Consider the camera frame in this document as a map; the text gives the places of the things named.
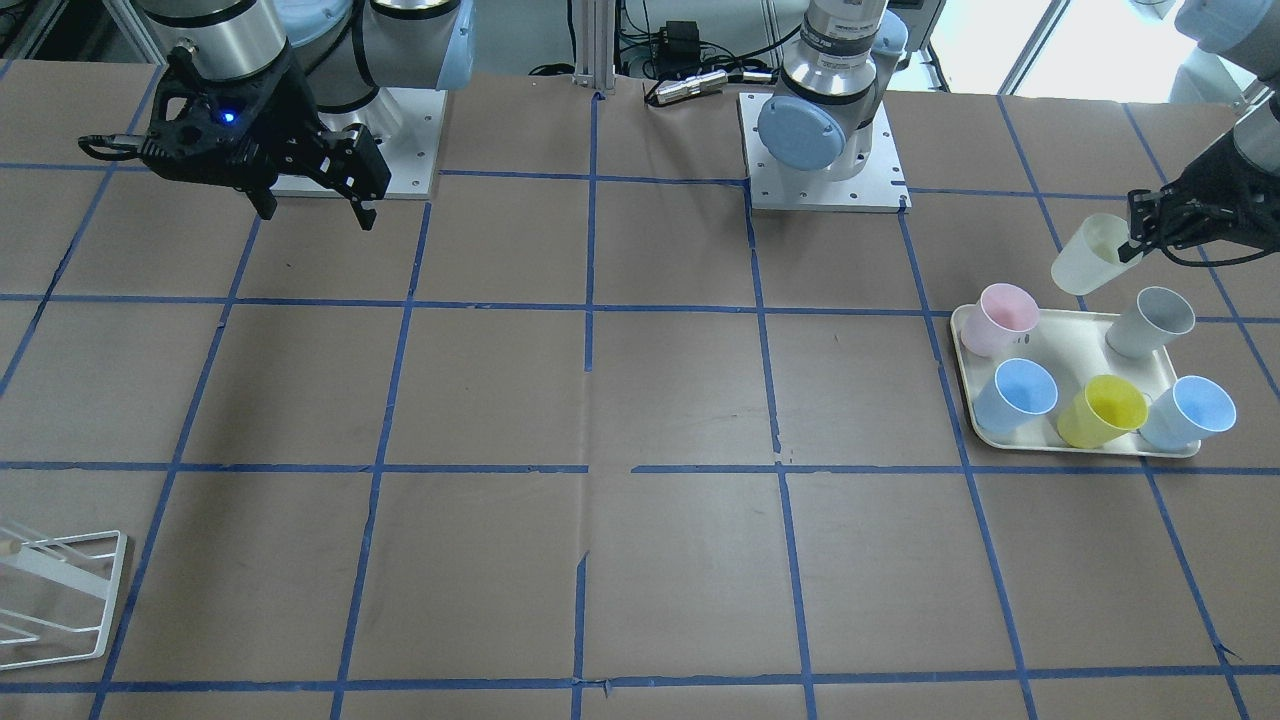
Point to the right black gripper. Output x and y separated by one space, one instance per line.
287 112

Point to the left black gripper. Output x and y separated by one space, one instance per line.
1226 187

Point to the white plastic cup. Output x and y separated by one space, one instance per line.
1100 250

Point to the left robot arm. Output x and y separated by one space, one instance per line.
823 124

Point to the grey plastic cup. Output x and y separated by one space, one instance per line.
1157 316

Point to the pink plastic cup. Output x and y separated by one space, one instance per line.
1003 313

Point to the yellow plastic cup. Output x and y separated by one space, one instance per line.
1106 408

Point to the blue cup tray end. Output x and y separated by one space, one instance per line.
1192 409

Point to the blue cup near pink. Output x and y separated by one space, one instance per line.
1020 391

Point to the cream plastic tray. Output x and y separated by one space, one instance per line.
1071 346

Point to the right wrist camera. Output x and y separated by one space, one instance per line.
194 136

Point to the aluminium frame post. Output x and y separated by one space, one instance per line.
594 41

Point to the white wire cup rack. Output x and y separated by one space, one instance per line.
58 595

